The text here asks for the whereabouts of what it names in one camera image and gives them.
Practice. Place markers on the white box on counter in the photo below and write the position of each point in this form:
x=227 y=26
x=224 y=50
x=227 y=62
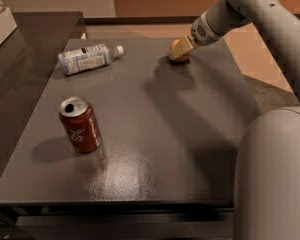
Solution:
x=7 y=24

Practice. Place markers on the clear plastic water bottle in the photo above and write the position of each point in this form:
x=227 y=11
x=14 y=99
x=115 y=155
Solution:
x=89 y=58

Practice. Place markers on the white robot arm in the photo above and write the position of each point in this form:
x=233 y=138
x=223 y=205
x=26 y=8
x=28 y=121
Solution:
x=267 y=174

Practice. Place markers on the dark side counter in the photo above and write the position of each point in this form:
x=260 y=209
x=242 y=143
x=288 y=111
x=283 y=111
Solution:
x=27 y=58

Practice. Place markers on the red cola can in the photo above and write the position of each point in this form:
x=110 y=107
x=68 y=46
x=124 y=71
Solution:
x=79 y=121

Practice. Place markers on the orange fruit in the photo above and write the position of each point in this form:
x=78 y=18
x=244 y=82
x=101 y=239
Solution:
x=174 y=53

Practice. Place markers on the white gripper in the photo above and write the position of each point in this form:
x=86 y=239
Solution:
x=201 y=30

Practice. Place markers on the dark drawer front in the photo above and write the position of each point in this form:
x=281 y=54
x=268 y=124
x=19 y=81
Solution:
x=164 y=226

